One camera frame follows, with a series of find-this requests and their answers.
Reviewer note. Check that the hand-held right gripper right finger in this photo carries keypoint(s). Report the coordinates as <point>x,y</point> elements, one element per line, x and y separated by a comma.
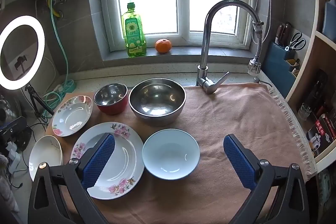
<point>239,158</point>

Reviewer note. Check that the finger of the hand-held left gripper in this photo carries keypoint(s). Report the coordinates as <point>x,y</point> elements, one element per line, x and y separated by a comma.
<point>15,124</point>

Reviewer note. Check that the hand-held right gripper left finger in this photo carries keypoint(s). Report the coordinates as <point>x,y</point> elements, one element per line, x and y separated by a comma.
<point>99,158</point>

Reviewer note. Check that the large pink floral plate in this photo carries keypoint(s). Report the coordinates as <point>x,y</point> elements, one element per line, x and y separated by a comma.
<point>126,155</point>

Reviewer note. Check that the white plate grey leaf print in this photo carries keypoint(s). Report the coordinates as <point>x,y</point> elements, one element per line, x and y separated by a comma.
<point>44,150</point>

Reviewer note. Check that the small pink floral plate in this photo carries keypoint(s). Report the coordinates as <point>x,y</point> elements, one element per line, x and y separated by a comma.
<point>72,116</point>

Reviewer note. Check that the red steel bowl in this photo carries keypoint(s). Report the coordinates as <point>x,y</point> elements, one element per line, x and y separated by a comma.
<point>110,108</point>

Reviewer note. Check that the light blue bowl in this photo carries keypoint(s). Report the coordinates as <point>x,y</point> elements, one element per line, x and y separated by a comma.
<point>170,153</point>

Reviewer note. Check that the large stainless steel bowl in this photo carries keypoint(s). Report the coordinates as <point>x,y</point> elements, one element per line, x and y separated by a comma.
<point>157,100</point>

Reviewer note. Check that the glass pot lid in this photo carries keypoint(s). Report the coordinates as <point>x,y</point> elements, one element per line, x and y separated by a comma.
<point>8,111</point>

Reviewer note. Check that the black tripod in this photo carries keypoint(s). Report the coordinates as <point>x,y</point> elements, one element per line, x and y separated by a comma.
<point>34,100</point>

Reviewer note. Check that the white plug adapter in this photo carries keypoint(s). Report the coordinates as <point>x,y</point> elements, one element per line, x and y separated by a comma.
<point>13,158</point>

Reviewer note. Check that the pink-brown fringed cloth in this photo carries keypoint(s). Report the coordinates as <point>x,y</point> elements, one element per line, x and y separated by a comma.
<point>223,113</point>

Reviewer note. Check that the clear glass cups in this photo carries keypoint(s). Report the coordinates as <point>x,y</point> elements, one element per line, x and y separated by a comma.
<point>304,111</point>

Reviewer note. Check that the red printed box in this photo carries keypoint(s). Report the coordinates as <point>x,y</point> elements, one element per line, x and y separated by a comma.
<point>325,129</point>

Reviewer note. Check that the blue knife block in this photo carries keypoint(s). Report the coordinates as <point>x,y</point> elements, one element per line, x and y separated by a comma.
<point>278,69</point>

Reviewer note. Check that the chrome faucet with sprayer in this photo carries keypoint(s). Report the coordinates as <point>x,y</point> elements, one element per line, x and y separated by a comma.
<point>204,56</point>

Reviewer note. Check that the green dish soap bottle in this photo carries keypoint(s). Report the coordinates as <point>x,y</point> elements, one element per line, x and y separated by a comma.
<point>134,35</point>

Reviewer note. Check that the orange mandarin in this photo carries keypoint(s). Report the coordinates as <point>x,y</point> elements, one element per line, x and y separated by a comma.
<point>163,46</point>

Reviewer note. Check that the white-framed wooden shelf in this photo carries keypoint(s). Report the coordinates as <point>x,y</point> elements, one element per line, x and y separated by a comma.
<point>325,61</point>

